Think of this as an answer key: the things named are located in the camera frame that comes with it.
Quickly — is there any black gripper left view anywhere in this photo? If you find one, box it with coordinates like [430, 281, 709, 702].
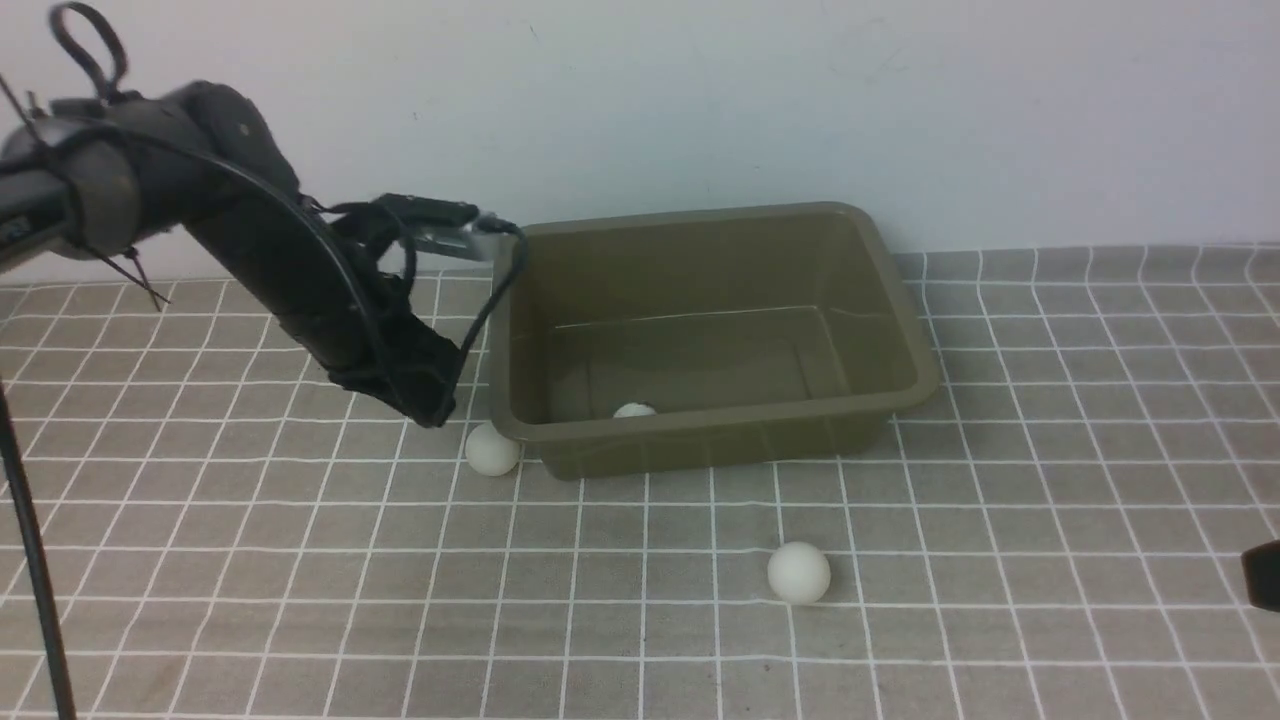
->
[325, 299, 462, 428]

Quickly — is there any plain white ping-pong ball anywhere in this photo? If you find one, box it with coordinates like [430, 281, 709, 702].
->
[463, 421, 522, 477]

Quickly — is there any white ping-pong ball with logo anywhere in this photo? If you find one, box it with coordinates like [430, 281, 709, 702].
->
[613, 402, 657, 418]

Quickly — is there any olive green plastic bin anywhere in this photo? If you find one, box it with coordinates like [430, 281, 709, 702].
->
[486, 202, 940, 480]

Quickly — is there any white ping-pong ball front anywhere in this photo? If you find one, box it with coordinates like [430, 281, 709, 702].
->
[767, 541, 832, 605]

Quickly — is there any black robot arm right view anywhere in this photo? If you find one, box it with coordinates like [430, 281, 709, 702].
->
[1240, 539, 1280, 612]

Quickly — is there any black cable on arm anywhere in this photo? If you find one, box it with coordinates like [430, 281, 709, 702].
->
[300, 195, 531, 421]

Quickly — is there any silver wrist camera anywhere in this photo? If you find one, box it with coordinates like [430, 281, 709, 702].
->
[374, 193, 516, 263]

